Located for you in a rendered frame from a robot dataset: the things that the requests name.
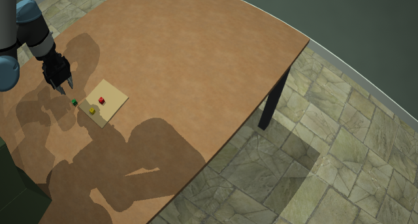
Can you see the yellow die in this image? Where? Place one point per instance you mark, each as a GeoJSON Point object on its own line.
{"type": "Point", "coordinates": [92, 111]}

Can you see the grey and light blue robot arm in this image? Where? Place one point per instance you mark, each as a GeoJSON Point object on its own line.
{"type": "Point", "coordinates": [25, 21]}

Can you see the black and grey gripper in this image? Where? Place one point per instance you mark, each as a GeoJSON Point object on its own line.
{"type": "Point", "coordinates": [58, 73]}

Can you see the translucent tan mat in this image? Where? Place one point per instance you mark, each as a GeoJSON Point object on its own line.
{"type": "Point", "coordinates": [113, 100]}

